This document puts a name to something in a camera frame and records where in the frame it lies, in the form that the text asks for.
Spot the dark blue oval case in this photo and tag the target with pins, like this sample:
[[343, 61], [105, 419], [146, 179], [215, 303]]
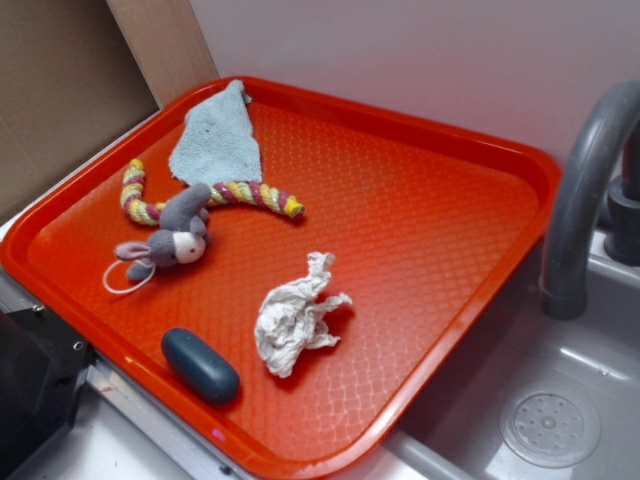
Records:
[[200, 366]]

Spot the colourful rope toy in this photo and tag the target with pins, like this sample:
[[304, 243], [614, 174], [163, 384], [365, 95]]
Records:
[[250, 193]]

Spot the grey toy sink basin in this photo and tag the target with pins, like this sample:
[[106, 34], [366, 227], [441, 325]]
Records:
[[451, 431]]

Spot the round sink drain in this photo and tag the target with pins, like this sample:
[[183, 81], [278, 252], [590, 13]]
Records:
[[549, 425]]

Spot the crumpled white paper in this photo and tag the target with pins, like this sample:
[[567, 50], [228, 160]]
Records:
[[291, 318]]

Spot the light blue cloth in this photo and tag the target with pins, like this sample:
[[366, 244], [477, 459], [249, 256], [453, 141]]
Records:
[[218, 144]]

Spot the grey plush donkey toy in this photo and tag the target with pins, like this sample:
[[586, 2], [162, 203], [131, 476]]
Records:
[[182, 239]]

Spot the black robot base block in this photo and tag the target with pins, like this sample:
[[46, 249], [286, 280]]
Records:
[[44, 363]]

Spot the grey curved faucet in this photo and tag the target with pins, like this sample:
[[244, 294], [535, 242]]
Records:
[[581, 200]]

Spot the dark grey faucet handle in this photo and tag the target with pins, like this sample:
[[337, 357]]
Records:
[[622, 242]]

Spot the brown cardboard panel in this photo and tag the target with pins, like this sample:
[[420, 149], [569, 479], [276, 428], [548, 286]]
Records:
[[76, 75]]

